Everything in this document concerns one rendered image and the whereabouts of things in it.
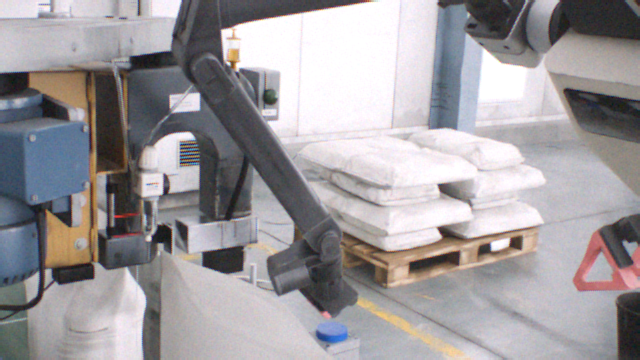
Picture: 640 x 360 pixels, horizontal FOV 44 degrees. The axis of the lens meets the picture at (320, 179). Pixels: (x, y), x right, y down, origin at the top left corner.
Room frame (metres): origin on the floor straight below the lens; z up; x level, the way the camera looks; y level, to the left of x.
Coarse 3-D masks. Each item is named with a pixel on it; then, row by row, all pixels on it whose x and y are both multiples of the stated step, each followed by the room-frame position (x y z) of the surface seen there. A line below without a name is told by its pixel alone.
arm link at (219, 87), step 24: (192, 72) 1.06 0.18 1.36; (216, 72) 1.07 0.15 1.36; (216, 96) 1.08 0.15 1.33; (240, 96) 1.13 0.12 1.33; (240, 120) 1.14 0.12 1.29; (264, 120) 1.16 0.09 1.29; (240, 144) 1.15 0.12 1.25; (264, 144) 1.16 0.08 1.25; (264, 168) 1.18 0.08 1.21; (288, 168) 1.19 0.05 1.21; (288, 192) 1.21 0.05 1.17; (312, 192) 1.23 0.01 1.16; (312, 216) 1.23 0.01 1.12; (312, 240) 1.24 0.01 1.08
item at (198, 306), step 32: (160, 256) 1.25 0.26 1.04; (160, 288) 1.25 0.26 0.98; (192, 288) 1.19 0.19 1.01; (224, 288) 1.15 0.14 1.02; (256, 288) 1.11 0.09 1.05; (160, 320) 1.25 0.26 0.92; (192, 320) 1.07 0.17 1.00; (224, 320) 1.00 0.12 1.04; (256, 320) 1.11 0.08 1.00; (288, 320) 1.03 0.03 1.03; (160, 352) 1.25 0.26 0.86; (192, 352) 1.07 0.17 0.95; (224, 352) 1.00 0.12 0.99; (256, 352) 0.96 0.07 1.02; (288, 352) 0.93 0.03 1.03; (320, 352) 0.92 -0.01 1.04
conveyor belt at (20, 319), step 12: (0, 288) 2.64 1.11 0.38; (12, 288) 2.65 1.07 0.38; (24, 288) 2.65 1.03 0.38; (0, 300) 2.54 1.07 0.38; (12, 300) 2.54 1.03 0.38; (24, 300) 2.55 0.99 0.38; (0, 312) 2.44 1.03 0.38; (12, 312) 2.45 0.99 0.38; (24, 312) 2.45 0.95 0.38; (0, 324) 2.35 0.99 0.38; (12, 324) 2.36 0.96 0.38; (24, 324) 2.36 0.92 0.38; (0, 336) 2.27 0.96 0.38; (12, 336) 2.27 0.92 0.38; (24, 336) 2.27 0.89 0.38; (0, 348) 2.19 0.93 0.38; (12, 348) 2.19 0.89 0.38; (24, 348) 2.19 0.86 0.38
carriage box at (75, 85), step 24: (48, 72) 1.20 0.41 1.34; (72, 72) 1.22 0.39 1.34; (72, 96) 1.22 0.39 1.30; (96, 144) 1.23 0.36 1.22; (96, 168) 1.23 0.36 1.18; (96, 192) 1.23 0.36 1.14; (48, 216) 1.19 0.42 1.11; (96, 216) 1.23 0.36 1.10; (48, 240) 1.19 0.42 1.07; (72, 240) 1.21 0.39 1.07; (96, 240) 1.23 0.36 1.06; (48, 264) 1.19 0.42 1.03; (72, 264) 1.21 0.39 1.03
